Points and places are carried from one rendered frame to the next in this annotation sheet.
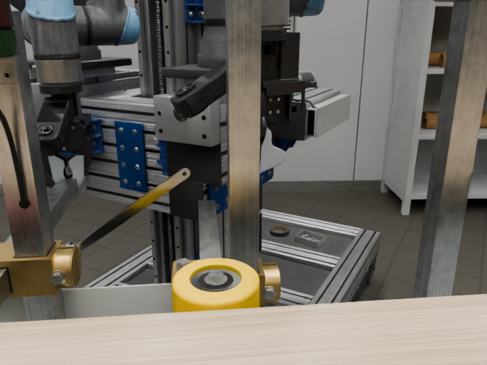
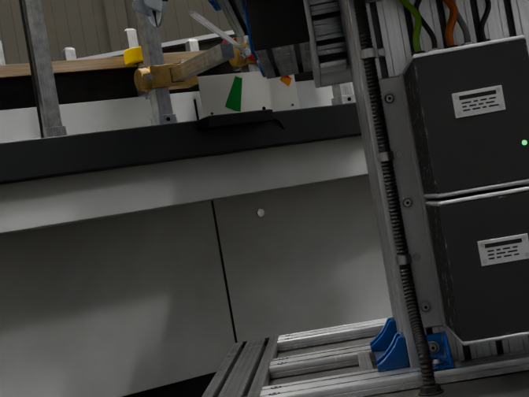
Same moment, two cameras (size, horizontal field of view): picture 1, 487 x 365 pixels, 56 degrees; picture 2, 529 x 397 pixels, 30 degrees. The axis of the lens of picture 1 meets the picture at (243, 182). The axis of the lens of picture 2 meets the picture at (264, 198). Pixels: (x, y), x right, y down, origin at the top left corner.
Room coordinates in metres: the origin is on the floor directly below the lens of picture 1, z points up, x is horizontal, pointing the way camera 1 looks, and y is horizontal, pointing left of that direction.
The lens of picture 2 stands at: (2.61, -0.75, 0.48)
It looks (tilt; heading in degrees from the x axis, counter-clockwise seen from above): 1 degrees up; 155
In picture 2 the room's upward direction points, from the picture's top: 10 degrees counter-clockwise
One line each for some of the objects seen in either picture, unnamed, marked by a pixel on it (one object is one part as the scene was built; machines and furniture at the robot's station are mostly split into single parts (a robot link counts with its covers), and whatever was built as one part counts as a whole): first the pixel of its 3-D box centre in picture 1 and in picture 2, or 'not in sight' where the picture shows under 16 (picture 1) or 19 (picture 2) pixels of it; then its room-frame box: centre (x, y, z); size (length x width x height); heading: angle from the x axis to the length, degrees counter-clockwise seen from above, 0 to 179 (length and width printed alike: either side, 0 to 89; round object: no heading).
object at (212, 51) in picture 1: (230, 43); not in sight; (1.05, 0.03, 1.09); 0.15 x 0.15 x 0.10
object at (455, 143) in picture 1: (448, 191); (35, 33); (0.54, -0.26, 0.93); 0.05 x 0.05 x 0.45; 6
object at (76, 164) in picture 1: (80, 173); not in sight; (0.83, 0.31, 0.86); 0.06 x 0.03 x 0.09; 6
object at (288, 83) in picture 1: (263, 78); not in sight; (0.61, -0.03, 1.06); 0.09 x 0.08 x 0.12; 116
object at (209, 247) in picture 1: (211, 267); (182, 73); (0.56, 0.05, 0.81); 0.44 x 0.03 x 0.04; 6
